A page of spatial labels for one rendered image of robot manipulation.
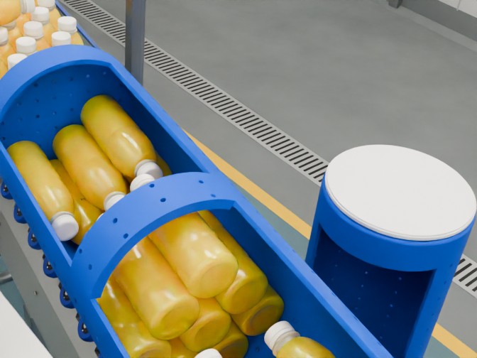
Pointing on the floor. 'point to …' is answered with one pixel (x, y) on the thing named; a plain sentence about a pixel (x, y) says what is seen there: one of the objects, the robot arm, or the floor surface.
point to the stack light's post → (135, 38)
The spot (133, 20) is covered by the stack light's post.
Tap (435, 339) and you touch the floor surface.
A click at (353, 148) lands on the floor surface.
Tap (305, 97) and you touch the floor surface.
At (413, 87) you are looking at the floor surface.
